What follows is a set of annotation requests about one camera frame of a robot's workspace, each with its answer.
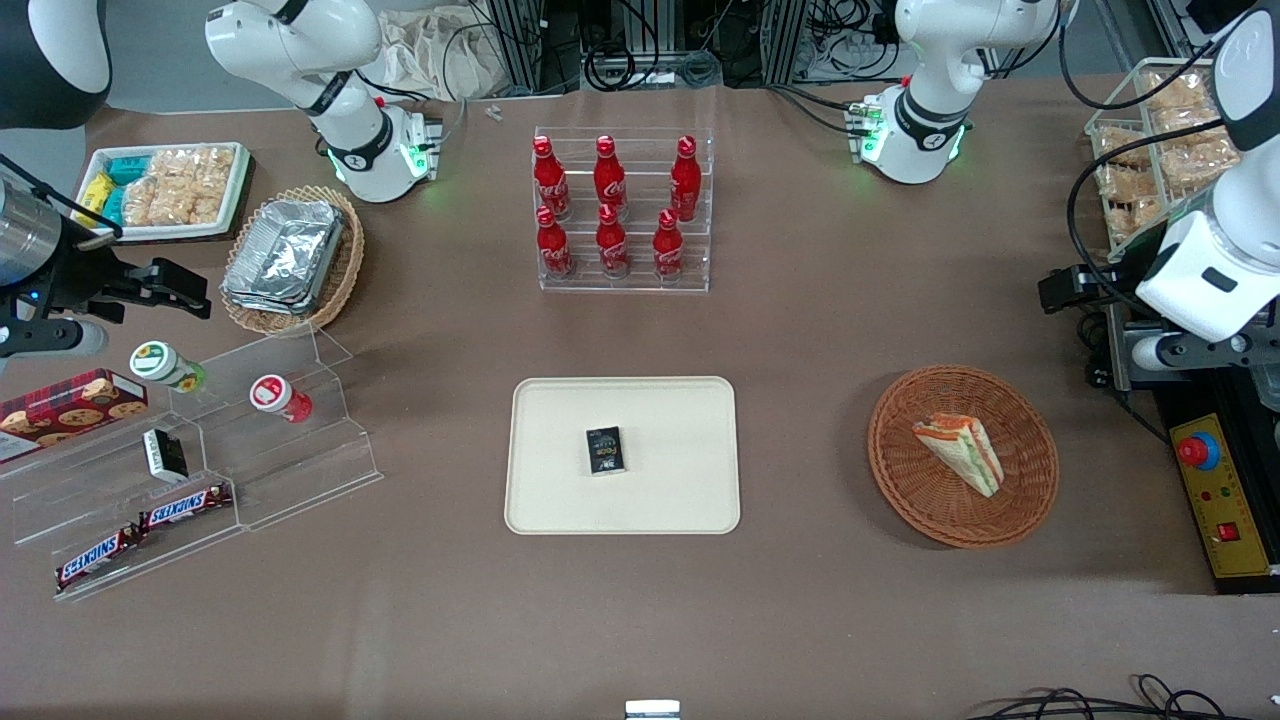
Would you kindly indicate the oval light wicker basket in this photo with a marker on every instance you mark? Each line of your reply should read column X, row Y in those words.
column 343, row 282

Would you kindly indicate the red cola bottle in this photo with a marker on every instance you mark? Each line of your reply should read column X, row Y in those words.
column 553, row 248
column 609, row 178
column 612, row 245
column 550, row 180
column 685, row 182
column 668, row 250

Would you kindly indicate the yellow control box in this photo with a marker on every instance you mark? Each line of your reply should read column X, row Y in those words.
column 1225, row 500

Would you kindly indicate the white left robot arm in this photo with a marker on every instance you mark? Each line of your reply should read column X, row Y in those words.
column 925, row 112

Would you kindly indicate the clear acrylic bottle rack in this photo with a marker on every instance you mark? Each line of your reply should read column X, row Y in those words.
column 640, row 285

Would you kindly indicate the round brown wicker basket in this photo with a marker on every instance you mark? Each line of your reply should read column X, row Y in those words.
column 920, row 490

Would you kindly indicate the small white box edge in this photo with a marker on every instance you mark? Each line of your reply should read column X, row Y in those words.
column 652, row 710

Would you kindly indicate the clear rice cracker packet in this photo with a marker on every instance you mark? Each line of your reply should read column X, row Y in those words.
column 195, row 162
column 175, row 203

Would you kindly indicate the yellow snack packet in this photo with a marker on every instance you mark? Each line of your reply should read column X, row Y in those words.
column 94, row 193

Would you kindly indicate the teal snack packet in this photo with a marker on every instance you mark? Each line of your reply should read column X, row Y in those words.
column 127, row 169

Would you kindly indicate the beige cloth bag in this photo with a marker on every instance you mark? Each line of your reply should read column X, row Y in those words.
column 440, row 55

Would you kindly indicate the green lid cup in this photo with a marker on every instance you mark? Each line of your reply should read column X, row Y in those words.
column 160, row 362

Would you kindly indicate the red lid cup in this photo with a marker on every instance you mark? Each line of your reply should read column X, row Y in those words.
column 275, row 394

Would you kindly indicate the clear cracker bag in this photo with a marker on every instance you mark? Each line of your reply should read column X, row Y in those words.
column 1190, row 160
column 1125, row 185
column 1175, row 92
column 1122, row 150
column 1135, row 215

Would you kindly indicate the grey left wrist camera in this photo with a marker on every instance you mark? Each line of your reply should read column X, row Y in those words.
column 1152, row 353

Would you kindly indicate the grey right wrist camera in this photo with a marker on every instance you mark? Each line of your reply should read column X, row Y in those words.
column 60, row 339

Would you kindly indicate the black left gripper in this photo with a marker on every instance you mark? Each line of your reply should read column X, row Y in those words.
column 1097, row 283

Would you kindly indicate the clear acrylic stepped shelf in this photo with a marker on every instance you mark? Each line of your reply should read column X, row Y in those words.
column 300, row 470

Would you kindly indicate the triangle sandwich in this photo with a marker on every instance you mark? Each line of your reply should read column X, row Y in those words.
column 962, row 448

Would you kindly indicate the red cookie box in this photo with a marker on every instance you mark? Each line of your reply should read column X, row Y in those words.
column 65, row 405

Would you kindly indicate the red emergency stop button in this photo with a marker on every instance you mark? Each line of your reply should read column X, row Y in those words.
column 1197, row 452

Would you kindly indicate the white rectangular snack tray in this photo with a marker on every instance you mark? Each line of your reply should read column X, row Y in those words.
column 236, row 195

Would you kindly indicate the beige rectangular tray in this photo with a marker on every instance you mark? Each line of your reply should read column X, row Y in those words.
column 670, row 430

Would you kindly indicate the black machine housing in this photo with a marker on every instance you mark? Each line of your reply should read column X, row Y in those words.
column 1170, row 400

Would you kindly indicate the Snickers chocolate bar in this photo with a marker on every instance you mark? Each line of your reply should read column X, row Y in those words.
column 97, row 558
column 185, row 506

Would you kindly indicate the aluminium foil container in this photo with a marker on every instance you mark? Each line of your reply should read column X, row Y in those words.
column 285, row 255

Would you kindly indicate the black and white small box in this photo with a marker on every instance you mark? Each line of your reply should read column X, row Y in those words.
column 165, row 455

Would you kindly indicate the small black snack box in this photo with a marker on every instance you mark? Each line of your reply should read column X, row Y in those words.
column 605, row 451

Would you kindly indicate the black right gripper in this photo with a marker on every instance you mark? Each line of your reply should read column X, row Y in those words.
column 72, row 277

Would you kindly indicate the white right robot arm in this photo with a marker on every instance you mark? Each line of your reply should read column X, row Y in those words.
column 352, row 135

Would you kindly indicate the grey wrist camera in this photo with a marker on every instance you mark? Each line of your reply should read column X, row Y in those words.
column 60, row 339
column 1152, row 353

